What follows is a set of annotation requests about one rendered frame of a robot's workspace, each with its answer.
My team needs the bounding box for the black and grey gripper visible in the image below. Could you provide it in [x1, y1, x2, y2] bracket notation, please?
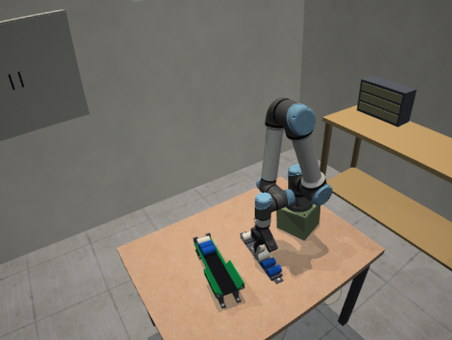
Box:
[251, 224, 270, 259]

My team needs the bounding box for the blue plastic bar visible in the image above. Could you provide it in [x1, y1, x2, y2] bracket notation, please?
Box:
[261, 258, 276, 269]
[266, 264, 282, 277]
[199, 240, 213, 250]
[201, 245, 217, 256]

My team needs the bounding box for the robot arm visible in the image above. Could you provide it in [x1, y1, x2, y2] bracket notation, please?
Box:
[254, 98, 332, 228]

